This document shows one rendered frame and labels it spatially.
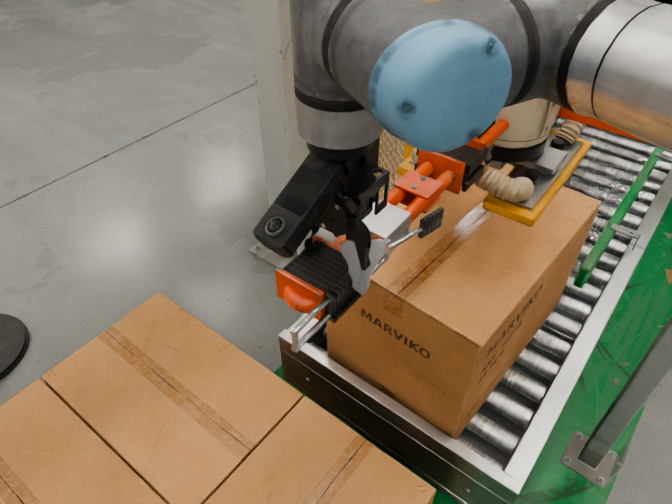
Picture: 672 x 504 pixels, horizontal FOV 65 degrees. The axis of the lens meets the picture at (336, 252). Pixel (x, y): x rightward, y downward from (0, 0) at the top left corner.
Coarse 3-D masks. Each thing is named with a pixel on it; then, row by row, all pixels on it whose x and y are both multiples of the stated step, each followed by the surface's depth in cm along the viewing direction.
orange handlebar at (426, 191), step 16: (560, 112) 101; (496, 128) 94; (608, 128) 97; (416, 176) 82; (448, 176) 83; (400, 192) 80; (416, 192) 79; (432, 192) 79; (416, 208) 77; (336, 240) 71; (288, 288) 65; (288, 304) 64; (304, 304) 63
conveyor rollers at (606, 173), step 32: (608, 160) 220; (640, 160) 220; (608, 192) 201; (640, 192) 202; (608, 256) 175; (576, 288) 166; (512, 384) 141; (480, 416) 132; (512, 416) 134; (512, 448) 127
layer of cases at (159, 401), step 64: (128, 320) 156; (192, 320) 156; (64, 384) 140; (128, 384) 140; (192, 384) 140; (256, 384) 140; (0, 448) 127; (64, 448) 127; (128, 448) 127; (192, 448) 127; (256, 448) 127; (320, 448) 127
